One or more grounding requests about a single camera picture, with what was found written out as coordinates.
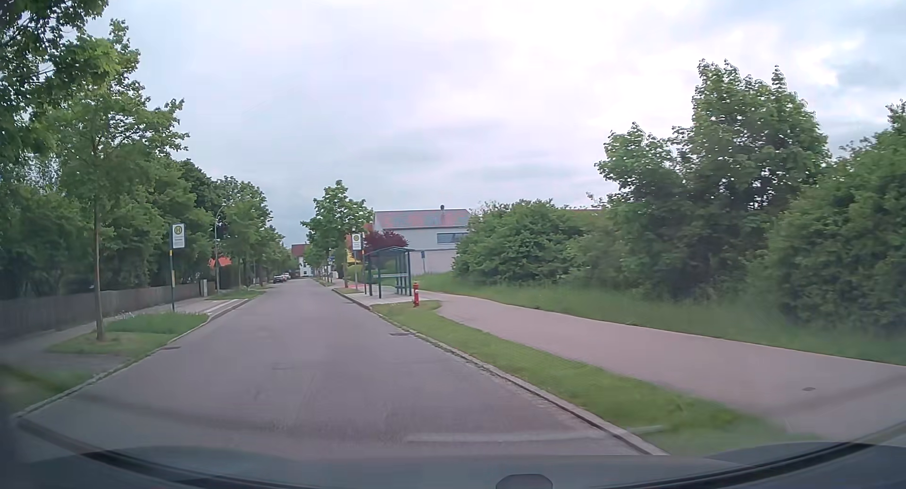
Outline tall green tree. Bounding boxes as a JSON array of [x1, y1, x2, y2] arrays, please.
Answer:
[[301, 179, 375, 281]]

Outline car's own bonnet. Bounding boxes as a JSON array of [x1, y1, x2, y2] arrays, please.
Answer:
[[0, 420, 906, 489]]

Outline tall grass bank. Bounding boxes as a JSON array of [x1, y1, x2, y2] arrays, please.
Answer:
[[416, 272, 906, 367]]

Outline grass verge strip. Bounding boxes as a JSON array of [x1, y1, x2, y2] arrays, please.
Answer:
[[371, 301, 815, 456]]

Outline grey pavement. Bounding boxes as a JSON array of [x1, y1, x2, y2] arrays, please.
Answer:
[[0, 295, 245, 377]]

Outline grey building with red roof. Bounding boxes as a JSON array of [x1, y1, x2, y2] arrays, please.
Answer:
[[371, 206, 472, 277]]

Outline grey asphalt road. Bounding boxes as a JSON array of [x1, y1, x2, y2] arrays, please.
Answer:
[[13, 277, 670, 459]]

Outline dark red-leaved tree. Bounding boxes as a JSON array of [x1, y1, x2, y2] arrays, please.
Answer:
[[363, 229, 409, 255]]

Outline row of trees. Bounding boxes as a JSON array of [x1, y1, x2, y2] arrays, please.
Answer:
[[0, 0, 294, 300]]

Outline reddish paved path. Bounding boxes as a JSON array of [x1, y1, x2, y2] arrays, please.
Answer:
[[418, 291, 906, 444]]

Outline grass verge with tree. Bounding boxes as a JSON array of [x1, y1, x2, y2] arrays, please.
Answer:
[[47, 311, 210, 357]]

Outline green glass bus shelter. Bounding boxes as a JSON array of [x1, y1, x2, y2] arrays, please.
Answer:
[[363, 246, 413, 299]]

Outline grey wooden fence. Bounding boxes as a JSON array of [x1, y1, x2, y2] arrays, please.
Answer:
[[0, 281, 210, 340]]

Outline slender young tree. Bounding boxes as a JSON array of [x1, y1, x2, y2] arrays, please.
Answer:
[[42, 20, 189, 343]]

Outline large green bushes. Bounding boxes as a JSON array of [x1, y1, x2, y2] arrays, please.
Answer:
[[453, 59, 906, 332]]

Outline lamp post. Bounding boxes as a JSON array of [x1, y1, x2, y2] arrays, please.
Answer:
[[213, 203, 229, 295]]

